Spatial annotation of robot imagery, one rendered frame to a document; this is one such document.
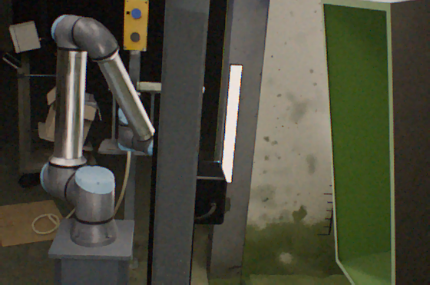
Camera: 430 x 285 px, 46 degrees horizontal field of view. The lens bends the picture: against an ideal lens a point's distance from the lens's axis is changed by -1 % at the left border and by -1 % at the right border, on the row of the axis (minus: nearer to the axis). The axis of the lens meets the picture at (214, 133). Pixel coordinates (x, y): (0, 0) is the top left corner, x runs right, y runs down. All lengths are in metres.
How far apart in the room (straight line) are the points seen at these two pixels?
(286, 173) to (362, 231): 0.57
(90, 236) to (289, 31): 1.38
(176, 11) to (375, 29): 1.67
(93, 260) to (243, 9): 1.37
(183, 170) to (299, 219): 2.31
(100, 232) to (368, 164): 1.18
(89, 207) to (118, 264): 0.24
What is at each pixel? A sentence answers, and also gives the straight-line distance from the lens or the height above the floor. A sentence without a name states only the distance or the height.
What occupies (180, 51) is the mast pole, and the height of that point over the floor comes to 1.55.
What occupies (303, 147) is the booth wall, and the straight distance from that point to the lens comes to 2.76.
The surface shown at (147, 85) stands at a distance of 2.60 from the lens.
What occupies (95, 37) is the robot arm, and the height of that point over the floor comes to 1.43.
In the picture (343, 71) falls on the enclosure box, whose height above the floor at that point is 1.34.
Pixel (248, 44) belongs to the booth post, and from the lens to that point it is 2.58.
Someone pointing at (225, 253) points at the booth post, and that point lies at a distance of 2.92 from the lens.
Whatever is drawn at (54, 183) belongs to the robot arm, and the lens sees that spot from 2.12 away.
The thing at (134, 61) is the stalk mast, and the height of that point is 1.23.
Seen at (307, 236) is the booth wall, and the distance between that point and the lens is 2.97.
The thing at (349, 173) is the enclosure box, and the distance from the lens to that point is 2.31.
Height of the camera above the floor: 1.62
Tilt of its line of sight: 16 degrees down
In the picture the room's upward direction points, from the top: 5 degrees clockwise
